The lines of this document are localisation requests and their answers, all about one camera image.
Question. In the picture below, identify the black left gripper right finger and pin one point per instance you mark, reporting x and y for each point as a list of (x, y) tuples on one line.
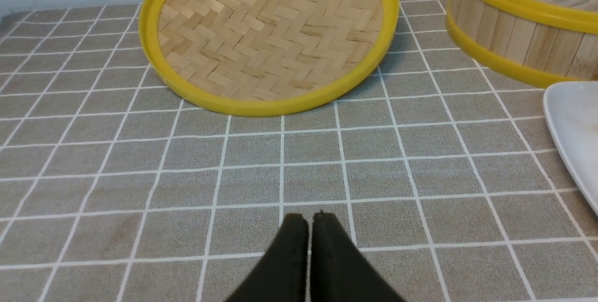
[(339, 272)]

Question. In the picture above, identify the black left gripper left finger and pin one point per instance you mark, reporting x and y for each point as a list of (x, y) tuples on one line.
[(280, 275)]

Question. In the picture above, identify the white square plate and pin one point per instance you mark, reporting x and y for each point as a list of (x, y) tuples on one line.
[(571, 113)]

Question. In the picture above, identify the grey checked tablecloth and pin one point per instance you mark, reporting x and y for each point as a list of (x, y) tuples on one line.
[(113, 188)]

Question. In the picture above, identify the yellow rimmed bamboo steamer lid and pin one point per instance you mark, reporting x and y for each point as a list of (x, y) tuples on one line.
[(261, 58)]

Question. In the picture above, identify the yellow rimmed bamboo steamer basket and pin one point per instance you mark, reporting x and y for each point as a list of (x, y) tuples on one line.
[(531, 41)]

